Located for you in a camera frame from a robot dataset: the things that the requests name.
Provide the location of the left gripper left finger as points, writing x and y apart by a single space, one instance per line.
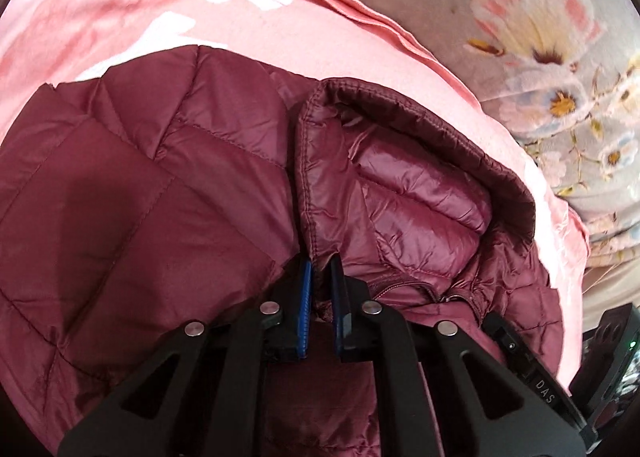
201 391

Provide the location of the grey floral bed sheet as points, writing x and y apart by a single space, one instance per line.
562 77

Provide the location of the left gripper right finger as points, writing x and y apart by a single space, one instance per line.
437 392

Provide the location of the maroon quilted down jacket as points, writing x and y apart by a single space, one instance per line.
185 183

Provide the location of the pink fleece blanket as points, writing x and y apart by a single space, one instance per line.
54 41

